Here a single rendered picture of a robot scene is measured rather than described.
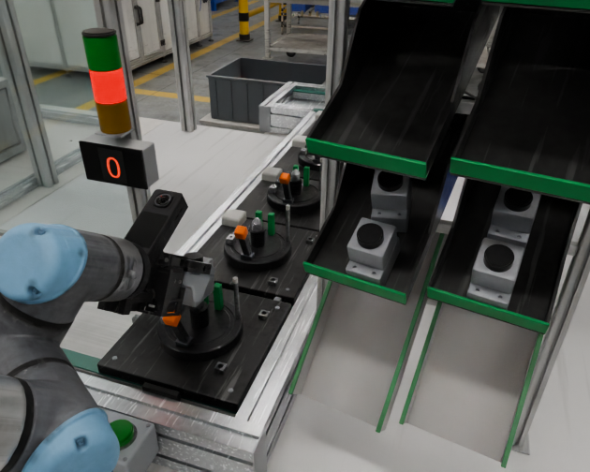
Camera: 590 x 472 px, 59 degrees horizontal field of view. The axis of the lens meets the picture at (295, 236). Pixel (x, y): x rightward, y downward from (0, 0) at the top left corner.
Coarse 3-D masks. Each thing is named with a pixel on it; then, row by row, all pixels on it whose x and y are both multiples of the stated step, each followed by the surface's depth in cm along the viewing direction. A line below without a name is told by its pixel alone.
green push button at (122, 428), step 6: (114, 420) 72; (120, 420) 72; (126, 420) 72; (114, 426) 71; (120, 426) 71; (126, 426) 71; (132, 426) 72; (114, 432) 71; (120, 432) 71; (126, 432) 71; (132, 432) 71; (120, 438) 70; (126, 438) 70; (120, 444) 70
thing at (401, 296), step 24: (456, 120) 71; (456, 144) 63; (360, 168) 72; (432, 168) 71; (336, 192) 68; (360, 192) 71; (432, 192) 69; (336, 216) 69; (360, 216) 69; (432, 216) 66; (336, 240) 67; (408, 240) 65; (312, 264) 63; (336, 264) 65; (408, 264) 63; (360, 288) 62; (384, 288) 60; (408, 288) 59
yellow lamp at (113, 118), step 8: (96, 104) 83; (104, 104) 82; (112, 104) 82; (120, 104) 83; (104, 112) 83; (112, 112) 83; (120, 112) 84; (128, 112) 86; (104, 120) 84; (112, 120) 84; (120, 120) 84; (128, 120) 86; (104, 128) 85; (112, 128) 84; (120, 128) 85; (128, 128) 86
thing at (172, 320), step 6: (162, 318) 76; (168, 318) 76; (174, 318) 76; (180, 318) 77; (168, 324) 77; (174, 324) 76; (180, 324) 78; (174, 330) 79; (180, 330) 79; (180, 336) 80; (186, 336) 81
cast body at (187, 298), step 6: (192, 252) 81; (192, 258) 79; (198, 258) 79; (204, 258) 82; (210, 258) 82; (210, 282) 83; (186, 288) 78; (210, 288) 83; (186, 294) 79; (204, 294) 81; (186, 300) 79; (192, 300) 79; (192, 306) 79
